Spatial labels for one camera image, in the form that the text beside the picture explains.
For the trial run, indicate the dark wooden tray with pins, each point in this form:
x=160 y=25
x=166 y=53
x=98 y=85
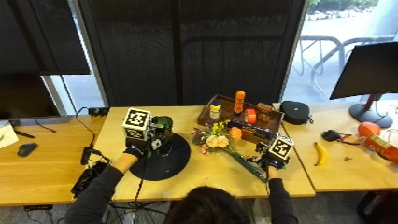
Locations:
x=265 y=124

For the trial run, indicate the person's left hand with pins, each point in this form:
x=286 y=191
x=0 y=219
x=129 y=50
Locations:
x=134 y=151

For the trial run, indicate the black round mat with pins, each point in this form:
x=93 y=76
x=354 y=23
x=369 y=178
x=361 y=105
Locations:
x=165 y=163

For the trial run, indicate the white marker cube on left glove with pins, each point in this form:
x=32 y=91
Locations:
x=136 y=123

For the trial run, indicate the metal bicycle rack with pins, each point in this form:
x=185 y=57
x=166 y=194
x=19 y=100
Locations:
x=331 y=53

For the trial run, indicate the black power adapter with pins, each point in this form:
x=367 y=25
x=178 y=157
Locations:
x=98 y=111

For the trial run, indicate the white marker cube on glove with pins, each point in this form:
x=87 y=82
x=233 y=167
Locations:
x=281 y=147
x=136 y=123

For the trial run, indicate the orange tape roll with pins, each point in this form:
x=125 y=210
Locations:
x=250 y=116

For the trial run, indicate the white bottle with blue cap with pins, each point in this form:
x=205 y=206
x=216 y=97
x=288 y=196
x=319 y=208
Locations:
x=214 y=110

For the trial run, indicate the black monitor on round stand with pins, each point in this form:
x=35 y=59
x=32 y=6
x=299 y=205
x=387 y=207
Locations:
x=369 y=71

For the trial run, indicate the orange bottle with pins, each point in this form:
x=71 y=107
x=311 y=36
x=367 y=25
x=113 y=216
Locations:
x=238 y=101

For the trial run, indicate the black flat device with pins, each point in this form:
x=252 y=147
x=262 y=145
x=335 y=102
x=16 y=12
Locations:
x=88 y=179

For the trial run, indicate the person's right hand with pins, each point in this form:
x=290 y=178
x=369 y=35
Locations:
x=272 y=162

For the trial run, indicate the red cylindrical can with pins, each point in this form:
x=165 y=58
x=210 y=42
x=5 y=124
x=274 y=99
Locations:
x=381 y=146

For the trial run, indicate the small green scrap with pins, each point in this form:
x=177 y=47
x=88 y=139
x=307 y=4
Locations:
x=347 y=158

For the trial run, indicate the yellow banana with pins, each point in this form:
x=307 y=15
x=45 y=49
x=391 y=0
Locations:
x=319 y=154

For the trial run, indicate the brown patterned box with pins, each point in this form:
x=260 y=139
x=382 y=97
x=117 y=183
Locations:
x=264 y=113

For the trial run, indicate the dark blue flat box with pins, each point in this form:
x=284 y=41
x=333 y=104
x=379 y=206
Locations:
x=253 y=130

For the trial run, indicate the black window blind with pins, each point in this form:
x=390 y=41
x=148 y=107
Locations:
x=190 y=49

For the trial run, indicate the white paper sheet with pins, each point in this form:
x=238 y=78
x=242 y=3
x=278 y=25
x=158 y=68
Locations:
x=5 y=135

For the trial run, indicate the black pen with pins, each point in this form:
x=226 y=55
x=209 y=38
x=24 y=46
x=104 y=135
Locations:
x=23 y=134

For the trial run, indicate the black round case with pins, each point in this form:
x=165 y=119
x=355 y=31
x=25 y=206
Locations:
x=294 y=112

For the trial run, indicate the mixed flower bouquet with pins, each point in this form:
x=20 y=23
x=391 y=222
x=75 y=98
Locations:
x=220 y=138

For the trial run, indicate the orange ball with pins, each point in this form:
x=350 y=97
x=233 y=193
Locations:
x=369 y=128

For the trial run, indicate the white marker cube on right glove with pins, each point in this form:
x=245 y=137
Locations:
x=281 y=147

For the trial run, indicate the black computer mouse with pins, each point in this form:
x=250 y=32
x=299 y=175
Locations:
x=27 y=149

